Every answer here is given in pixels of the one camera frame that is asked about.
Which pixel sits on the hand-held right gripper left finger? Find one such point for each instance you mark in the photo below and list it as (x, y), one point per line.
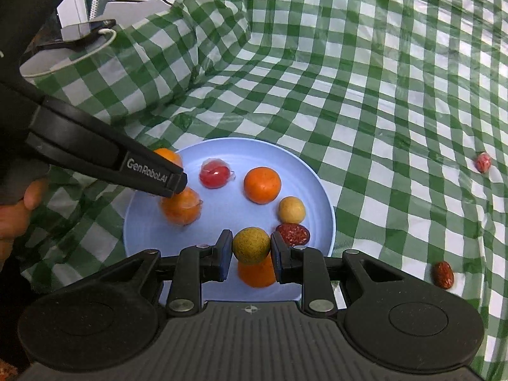
(225, 258)

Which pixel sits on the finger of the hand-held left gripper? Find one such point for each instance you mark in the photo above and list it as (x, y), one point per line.
(178, 185)

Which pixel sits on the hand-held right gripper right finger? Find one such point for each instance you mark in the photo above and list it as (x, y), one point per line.
(278, 262)

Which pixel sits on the plastic-wrapped orange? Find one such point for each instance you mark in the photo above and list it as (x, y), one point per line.
(180, 208)

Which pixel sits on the orange mandarin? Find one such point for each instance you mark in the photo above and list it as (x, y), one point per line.
(256, 276)
(262, 185)
(172, 158)

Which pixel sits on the yellow-green round fruit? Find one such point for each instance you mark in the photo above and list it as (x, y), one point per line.
(251, 246)

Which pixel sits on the dark red date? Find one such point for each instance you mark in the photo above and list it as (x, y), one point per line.
(292, 234)
(443, 275)

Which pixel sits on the red fruit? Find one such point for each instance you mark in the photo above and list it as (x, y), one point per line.
(214, 173)
(483, 162)

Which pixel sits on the yellow round fruit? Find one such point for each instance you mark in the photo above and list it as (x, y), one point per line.
(291, 209)

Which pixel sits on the blue plate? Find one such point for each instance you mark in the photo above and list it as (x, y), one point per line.
(238, 153)

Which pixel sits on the person's left hand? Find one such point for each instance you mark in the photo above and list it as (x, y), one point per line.
(16, 226)

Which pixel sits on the green checked tablecloth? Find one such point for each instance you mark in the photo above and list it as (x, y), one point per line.
(357, 67)

